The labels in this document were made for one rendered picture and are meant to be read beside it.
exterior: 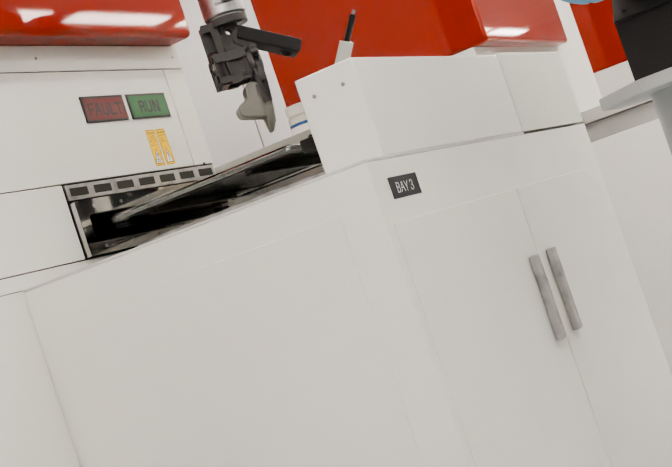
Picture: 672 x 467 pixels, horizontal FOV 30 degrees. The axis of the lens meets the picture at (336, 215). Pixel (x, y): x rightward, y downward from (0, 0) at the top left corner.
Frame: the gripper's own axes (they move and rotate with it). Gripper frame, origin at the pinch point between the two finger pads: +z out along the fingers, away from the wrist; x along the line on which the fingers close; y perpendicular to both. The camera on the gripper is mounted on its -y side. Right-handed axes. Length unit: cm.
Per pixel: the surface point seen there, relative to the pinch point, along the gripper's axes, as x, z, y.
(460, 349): 51, 43, -4
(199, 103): -301, -57, -35
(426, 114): 39.5, 10.4, -13.9
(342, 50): -9.0, -10.5, -18.5
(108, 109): -9.8, -12.3, 25.6
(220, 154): -303, -34, -37
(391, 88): 45.9, 6.1, -8.1
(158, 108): -20.8, -11.9, 15.8
